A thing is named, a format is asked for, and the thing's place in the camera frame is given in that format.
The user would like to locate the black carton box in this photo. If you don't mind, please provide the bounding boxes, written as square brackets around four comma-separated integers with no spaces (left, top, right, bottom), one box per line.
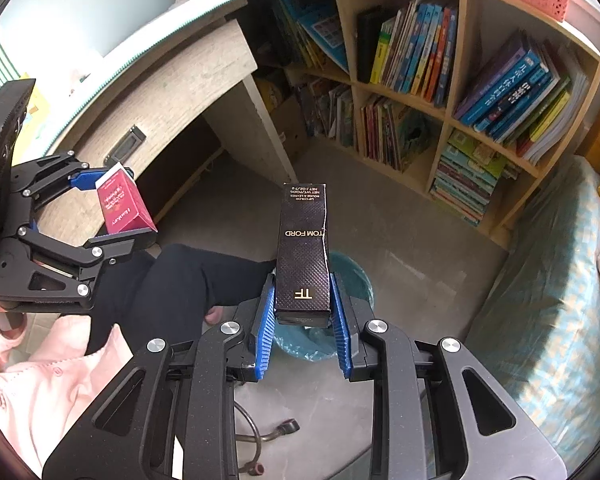
[274,182,332,328]

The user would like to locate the chair base with castor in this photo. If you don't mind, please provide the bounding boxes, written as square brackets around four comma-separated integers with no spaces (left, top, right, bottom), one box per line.
[232,400,301,478]

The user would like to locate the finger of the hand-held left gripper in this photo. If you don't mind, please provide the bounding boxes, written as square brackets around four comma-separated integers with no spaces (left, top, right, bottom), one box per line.
[10,151,136,211]
[0,227,159,311]

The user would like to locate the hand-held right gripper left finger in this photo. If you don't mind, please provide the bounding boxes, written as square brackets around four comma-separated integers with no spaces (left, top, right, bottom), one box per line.
[42,274,277,480]

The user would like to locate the yellow wall poster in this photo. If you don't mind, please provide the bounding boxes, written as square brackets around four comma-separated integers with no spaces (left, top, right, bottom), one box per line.
[22,85,51,128]

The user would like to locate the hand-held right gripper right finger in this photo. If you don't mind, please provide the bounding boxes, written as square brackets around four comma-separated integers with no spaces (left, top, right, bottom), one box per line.
[329,272,568,480]

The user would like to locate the white cloth with blue edge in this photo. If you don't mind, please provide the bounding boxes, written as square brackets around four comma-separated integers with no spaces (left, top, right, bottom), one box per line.
[10,0,342,158]

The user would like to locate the bed with checkered sheet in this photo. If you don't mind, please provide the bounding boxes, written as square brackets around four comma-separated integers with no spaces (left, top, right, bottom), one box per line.
[465,155,600,461]

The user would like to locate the wooden bookshelf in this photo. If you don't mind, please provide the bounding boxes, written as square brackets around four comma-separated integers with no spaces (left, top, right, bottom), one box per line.
[250,0,600,251]

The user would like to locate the trash bin with blue bag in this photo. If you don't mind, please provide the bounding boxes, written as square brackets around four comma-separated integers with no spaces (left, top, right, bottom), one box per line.
[272,251,376,364]

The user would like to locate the person's leg in black trousers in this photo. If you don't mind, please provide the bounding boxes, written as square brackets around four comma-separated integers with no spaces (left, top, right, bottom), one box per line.
[85,244,278,356]

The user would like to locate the pink jacket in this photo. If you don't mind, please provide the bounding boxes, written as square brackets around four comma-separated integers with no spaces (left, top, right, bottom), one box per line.
[0,305,136,466]

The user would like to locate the red carton box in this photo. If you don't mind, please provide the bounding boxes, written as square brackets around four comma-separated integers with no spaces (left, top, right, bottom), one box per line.
[96,164,158,235]

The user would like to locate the stack of children's books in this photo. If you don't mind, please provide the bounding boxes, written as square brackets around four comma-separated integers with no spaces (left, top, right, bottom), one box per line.
[430,129,522,227]

